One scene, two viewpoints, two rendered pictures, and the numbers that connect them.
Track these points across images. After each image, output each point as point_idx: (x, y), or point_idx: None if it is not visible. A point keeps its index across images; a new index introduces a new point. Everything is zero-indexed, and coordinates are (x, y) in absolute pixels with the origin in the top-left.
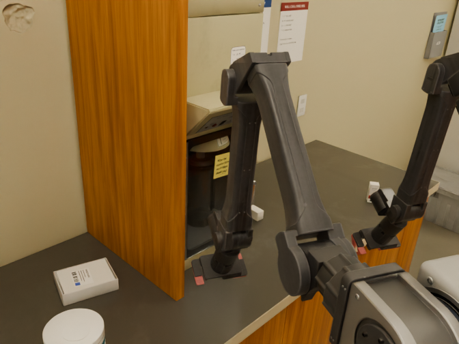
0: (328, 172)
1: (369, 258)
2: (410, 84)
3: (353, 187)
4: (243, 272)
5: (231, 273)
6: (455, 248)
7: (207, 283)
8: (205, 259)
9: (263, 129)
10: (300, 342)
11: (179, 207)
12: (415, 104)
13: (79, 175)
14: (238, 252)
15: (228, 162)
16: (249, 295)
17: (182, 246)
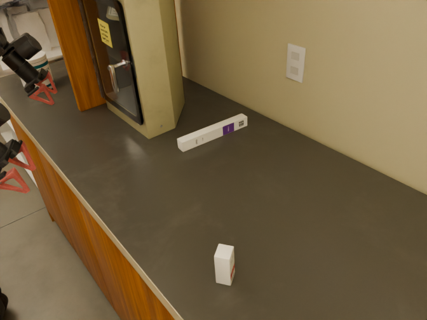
0: (346, 240)
1: (164, 311)
2: None
3: (282, 265)
4: (28, 93)
5: (25, 85)
6: None
7: (89, 120)
8: (38, 70)
9: (389, 118)
10: (101, 249)
11: (56, 31)
12: None
13: (180, 26)
14: (2, 60)
15: (107, 33)
16: (63, 138)
17: (67, 66)
